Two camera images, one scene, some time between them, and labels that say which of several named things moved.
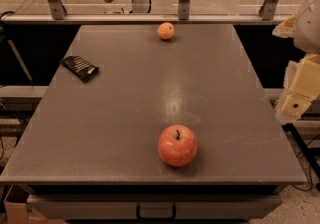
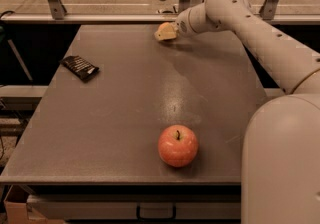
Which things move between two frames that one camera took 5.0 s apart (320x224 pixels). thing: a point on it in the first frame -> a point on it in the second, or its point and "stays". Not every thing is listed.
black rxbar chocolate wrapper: (79, 66) stays
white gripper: (308, 29) -> (182, 26)
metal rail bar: (144, 19) stays
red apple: (177, 145) stays
